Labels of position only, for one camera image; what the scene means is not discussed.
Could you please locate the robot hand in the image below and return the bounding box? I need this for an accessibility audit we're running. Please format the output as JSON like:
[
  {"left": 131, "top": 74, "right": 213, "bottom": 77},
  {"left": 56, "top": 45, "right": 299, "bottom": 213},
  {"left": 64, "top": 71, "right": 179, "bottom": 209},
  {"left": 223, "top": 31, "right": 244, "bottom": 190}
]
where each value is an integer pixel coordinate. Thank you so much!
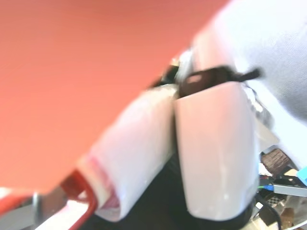
[{"left": 95, "top": 33, "right": 262, "bottom": 230}]

